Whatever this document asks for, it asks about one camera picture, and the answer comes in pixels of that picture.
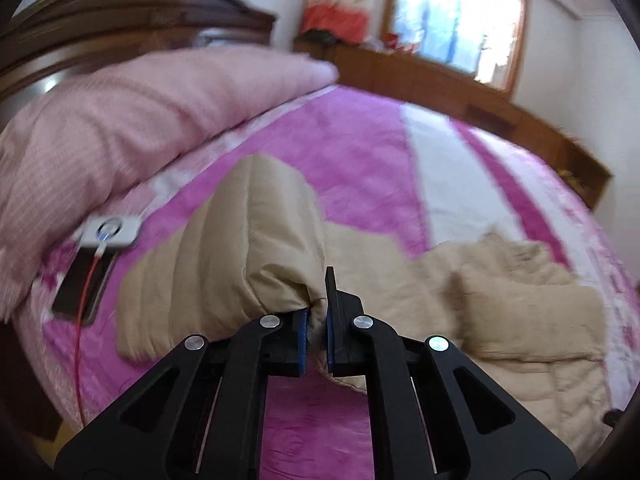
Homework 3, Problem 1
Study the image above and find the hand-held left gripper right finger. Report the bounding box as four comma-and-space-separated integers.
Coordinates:
324, 266, 581, 480

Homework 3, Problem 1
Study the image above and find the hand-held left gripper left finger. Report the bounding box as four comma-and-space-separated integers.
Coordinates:
54, 309, 313, 480

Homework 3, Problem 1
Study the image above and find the beige puffer jacket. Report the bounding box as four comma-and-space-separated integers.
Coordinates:
115, 152, 613, 461

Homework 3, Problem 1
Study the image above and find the magenta and white blanket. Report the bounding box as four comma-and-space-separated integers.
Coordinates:
15, 85, 640, 480

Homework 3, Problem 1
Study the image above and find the white charger puck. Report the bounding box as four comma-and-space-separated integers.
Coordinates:
80, 216, 141, 250

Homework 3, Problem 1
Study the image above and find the black phone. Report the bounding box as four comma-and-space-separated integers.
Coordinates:
52, 246, 121, 328

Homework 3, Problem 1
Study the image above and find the brown wooden cabinet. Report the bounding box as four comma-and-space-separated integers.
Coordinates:
292, 35, 615, 211

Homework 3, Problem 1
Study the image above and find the pink striped quilt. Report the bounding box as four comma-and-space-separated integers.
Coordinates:
0, 50, 341, 323

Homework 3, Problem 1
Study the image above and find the cream and red curtain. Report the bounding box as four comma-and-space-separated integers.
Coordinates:
300, 0, 391, 46

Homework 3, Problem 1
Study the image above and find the wooden framed window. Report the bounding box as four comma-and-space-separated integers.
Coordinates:
382, 0, 533, 96

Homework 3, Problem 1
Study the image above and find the dark wooden headboard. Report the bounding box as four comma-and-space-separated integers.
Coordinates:
0, 0, 278, 106

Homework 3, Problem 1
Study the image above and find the red cable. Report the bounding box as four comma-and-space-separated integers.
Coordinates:
72, 242, 108, 426

